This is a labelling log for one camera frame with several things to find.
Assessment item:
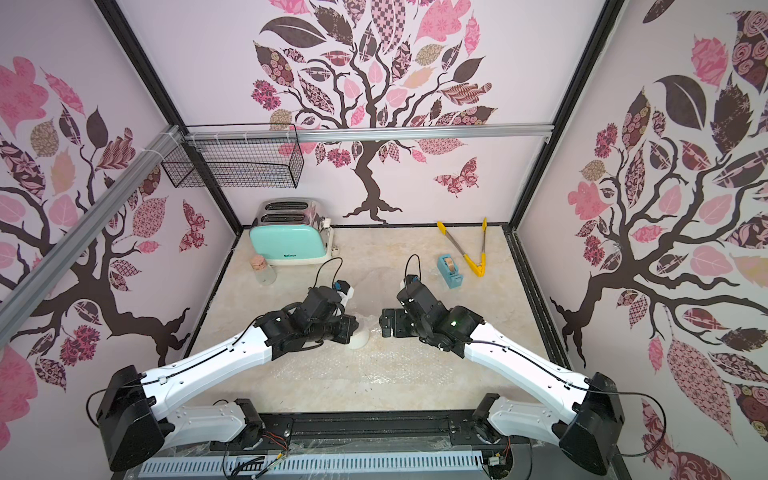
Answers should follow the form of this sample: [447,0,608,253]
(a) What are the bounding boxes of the yellow kitchen tongs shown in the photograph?
[436,217,488,278]

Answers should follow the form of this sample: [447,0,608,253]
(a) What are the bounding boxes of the aluminium frame rail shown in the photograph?
[185,123,554,144]
[1,125,183,345]

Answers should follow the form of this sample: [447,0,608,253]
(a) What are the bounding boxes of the aluminium frame rail back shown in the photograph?
[185,123,554,144]

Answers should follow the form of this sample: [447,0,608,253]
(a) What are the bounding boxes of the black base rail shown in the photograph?
[209,410,577,451]

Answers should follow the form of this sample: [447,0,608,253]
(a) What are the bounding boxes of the teal tape dispenser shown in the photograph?
[437,255,463,289]

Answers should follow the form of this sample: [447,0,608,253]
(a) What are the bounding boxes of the black wire basket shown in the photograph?
[162,123,305,189]

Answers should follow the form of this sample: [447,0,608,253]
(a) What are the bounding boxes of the aluminium frame rail left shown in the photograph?
[1,125,183,345]

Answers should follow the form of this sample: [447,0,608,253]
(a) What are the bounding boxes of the white slotted cable duct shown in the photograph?
[128,451,486,479]

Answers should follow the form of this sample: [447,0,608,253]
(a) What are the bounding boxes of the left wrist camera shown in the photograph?
[333,280,354,306]

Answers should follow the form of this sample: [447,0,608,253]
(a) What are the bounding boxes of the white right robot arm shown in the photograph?
[379,276,624,476]

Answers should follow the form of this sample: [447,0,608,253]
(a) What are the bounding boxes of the small cork-stoppered glass bottle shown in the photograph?
[250,254,277,286]

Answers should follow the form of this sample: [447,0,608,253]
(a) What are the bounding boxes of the clear bubble wrap sheet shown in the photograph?
[285,268,487,411]

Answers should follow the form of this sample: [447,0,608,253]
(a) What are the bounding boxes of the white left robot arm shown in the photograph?
[94,280,359,472]

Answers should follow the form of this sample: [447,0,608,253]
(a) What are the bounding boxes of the mint green toaster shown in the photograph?
[248,198,334,266]

